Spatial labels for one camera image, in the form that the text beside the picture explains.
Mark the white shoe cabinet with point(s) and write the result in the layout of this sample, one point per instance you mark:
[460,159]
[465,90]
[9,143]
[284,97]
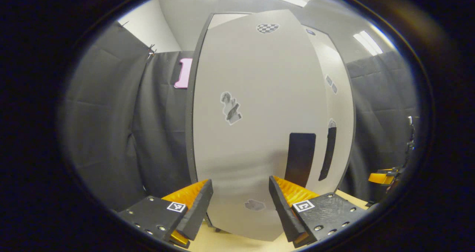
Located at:
[189,133]

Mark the small ceiling light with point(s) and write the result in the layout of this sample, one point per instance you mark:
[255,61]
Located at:
[367,43]

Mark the white shoe cabinet door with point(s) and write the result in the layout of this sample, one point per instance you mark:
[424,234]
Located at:
[259,77]
[339,107]

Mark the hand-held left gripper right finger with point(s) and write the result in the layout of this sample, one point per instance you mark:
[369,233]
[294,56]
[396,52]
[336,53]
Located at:
[284,211]

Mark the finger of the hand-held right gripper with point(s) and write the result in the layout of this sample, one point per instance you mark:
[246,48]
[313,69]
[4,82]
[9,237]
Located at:
[382,177]

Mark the black backdrop cloth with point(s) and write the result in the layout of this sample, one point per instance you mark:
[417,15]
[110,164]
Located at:
[111,126]

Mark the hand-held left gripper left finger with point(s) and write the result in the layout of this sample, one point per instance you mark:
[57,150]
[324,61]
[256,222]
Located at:
[198,211]

